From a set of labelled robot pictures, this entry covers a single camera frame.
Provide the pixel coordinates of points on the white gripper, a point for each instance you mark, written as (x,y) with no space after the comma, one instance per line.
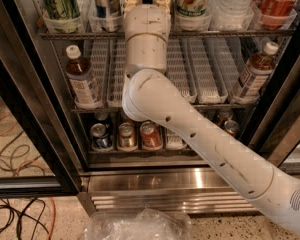
(146,20)

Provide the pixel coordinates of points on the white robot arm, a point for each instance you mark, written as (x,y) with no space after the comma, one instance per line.
(149,95)

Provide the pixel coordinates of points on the slim blue silver can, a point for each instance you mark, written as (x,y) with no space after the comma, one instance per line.
(108,14)

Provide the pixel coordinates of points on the green can top shelf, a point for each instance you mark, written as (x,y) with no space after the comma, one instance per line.
(64,12)

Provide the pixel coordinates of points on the red coca-cola can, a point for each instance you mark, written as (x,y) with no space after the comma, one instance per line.
(275,13)

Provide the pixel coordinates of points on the gold can bottom shelf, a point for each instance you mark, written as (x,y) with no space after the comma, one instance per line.
(127,132)

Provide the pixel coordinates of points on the red can bottom shelf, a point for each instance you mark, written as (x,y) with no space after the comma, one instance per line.
(150,135)

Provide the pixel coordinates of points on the bronze can bottom shelf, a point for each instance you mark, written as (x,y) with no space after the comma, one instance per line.
(224,118)

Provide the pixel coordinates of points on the blue pepsi can bottom shelf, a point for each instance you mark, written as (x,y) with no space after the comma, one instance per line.
(102,129)

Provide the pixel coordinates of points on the right glass fridge door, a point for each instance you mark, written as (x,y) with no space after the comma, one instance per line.
(273,130)

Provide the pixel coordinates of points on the glass fridge door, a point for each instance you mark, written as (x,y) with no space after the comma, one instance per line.
(30,108)
(273,130)

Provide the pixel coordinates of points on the steel fridge bottom grille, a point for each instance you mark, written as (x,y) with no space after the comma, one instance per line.
(197,190)

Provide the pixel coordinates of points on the left glass fridge door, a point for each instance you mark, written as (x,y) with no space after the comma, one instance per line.
(30,108)

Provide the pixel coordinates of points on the clear water bottle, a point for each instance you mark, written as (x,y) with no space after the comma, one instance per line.
(229,14)

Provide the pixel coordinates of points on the left tea bottle white cap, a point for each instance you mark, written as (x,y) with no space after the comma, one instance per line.
(82,79)

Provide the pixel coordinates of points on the tea bottle white cap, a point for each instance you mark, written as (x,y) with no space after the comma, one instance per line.
(82,79)
(256,71)

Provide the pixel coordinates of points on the right tea bottle white cap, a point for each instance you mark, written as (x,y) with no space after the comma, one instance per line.
(256,71)

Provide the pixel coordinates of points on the clear plastic bin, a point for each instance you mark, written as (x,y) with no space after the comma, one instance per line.
(147,224)

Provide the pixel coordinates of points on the middle wire shelf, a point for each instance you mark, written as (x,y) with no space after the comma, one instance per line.
(199,107)

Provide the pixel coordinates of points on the wire shelf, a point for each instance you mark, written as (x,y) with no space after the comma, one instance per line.
(173,34)
(199,107)

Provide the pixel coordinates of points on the top wire shelf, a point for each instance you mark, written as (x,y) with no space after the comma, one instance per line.
(173,34)

